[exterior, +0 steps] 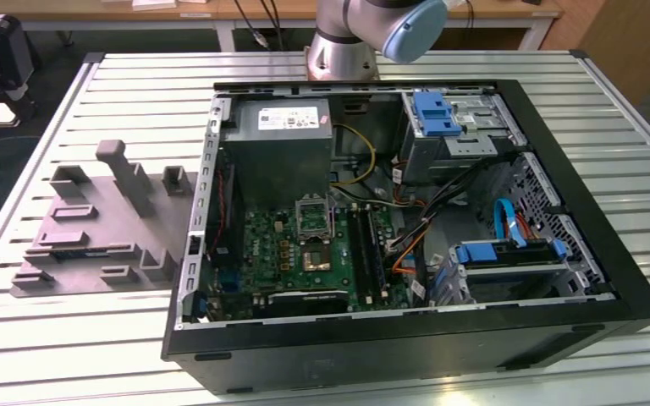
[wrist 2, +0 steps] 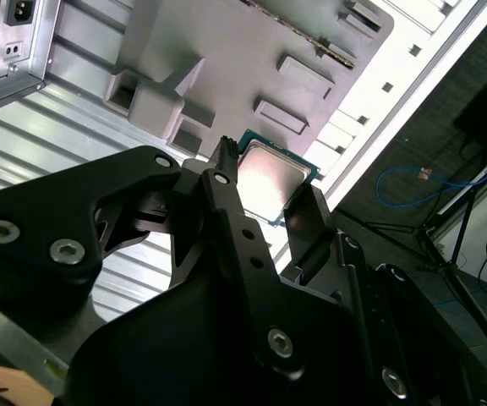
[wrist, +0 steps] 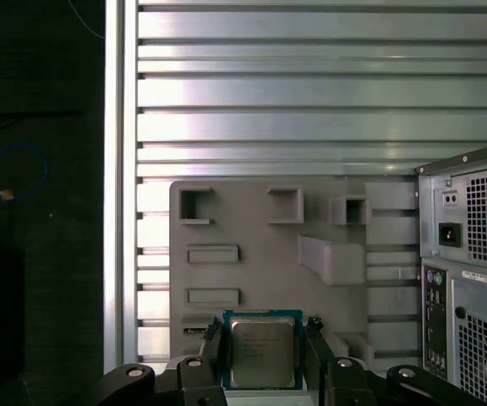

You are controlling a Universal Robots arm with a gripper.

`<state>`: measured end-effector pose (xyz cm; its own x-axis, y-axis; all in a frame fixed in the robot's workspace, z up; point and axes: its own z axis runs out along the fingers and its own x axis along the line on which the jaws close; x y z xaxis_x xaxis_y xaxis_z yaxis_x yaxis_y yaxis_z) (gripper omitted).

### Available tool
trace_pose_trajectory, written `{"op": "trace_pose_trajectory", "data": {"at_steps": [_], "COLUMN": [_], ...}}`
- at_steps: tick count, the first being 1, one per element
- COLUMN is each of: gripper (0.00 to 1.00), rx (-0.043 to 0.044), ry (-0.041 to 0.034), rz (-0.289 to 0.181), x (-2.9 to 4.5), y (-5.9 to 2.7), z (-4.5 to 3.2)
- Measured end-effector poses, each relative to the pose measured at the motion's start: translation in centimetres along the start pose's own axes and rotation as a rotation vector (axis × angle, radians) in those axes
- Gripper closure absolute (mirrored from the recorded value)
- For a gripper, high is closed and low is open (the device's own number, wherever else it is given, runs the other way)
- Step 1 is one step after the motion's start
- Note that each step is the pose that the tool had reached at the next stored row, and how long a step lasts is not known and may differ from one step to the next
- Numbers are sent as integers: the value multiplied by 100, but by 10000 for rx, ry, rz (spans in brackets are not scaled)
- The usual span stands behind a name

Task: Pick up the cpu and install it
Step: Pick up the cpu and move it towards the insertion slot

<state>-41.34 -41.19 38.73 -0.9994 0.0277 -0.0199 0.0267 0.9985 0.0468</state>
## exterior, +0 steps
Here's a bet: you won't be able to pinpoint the silver CPU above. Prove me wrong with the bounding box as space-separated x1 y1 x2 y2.
0 102 25 128

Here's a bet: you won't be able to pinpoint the CPU socket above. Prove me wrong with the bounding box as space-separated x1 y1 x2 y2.
300 243 335 273

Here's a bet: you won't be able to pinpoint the white box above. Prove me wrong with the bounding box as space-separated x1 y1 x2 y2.
131 0 179 11

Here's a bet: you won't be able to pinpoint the grey parts rack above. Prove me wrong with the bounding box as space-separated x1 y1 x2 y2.
9 139 200 299

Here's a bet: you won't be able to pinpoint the RAM stick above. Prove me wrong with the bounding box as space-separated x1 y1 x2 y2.
48 249 112 260

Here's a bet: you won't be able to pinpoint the grey power supply unit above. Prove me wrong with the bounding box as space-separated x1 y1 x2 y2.
220 99 335 200

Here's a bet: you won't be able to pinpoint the metal socket cover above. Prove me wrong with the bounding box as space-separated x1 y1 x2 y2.
295 193 336 243

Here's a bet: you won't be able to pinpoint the metal locking lever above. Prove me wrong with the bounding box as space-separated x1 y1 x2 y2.
327 198 339 242

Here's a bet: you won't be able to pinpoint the green motherboard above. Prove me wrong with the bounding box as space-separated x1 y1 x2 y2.
197 196 417 318

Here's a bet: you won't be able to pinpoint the black RAM slot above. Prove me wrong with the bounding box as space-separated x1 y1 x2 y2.
360 204 386 303
346 205 371 305
366 203 393 302
351 205 378 304

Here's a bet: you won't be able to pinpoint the blue plastic drive caddy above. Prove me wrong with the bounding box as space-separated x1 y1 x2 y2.
413 91 463 138

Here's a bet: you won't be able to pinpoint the silver metal disk bay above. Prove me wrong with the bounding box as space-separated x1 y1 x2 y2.
450 236 593 306
401 89 530 187

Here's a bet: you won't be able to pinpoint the wooden desk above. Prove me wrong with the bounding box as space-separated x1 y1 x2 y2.
0 0 565 52

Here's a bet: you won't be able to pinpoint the black PC case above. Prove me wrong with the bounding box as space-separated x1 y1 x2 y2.
159 78 650 397

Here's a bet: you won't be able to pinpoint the hard disk in blue carrier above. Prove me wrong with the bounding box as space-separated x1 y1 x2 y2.
453 239 569 266

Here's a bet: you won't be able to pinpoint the wooden cabinet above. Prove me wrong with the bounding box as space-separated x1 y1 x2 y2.
538 0 650 107

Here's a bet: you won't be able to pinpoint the black camera cable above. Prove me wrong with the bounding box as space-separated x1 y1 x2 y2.
232 0 270 48

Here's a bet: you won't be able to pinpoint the yellow wire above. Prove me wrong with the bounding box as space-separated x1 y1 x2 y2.
330 123 376 186

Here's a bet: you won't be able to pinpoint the black white power wires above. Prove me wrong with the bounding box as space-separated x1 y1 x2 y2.
330 184 417 209

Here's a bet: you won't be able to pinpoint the black wire bundle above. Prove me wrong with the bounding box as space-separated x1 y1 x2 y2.
386 151 522 255

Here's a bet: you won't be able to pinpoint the blue SATA wire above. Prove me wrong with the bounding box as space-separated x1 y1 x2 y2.
493 198 530 249

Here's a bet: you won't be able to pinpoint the red orange wires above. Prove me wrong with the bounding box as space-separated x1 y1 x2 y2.
514 211 538 240

